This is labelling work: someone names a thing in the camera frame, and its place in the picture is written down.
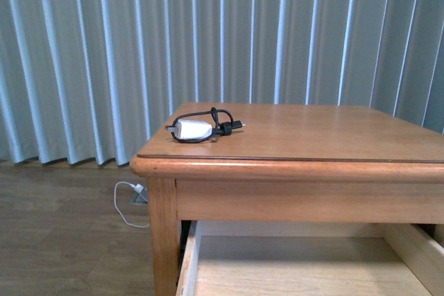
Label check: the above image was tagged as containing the white charger with black cable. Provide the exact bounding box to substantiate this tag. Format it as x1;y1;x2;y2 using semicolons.
165;107;245;143

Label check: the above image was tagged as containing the wooden drawer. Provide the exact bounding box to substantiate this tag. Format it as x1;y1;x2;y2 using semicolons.
177;221;443;295

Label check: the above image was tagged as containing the white floor charger plug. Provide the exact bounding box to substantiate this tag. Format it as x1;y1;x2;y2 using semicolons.
133;184;145;193

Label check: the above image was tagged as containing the open metal floor socket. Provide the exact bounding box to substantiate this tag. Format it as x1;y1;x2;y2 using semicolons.
130;187;148;205

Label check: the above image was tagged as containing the wooden nightstand cabinet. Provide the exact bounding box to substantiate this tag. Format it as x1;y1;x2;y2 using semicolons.
130;103;443;295

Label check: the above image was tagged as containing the pale green pleated curtain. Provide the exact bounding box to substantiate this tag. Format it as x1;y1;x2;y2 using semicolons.
1;0;443;164

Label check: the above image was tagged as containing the white charging cable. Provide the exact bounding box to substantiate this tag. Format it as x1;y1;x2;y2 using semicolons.
114;181;151;229

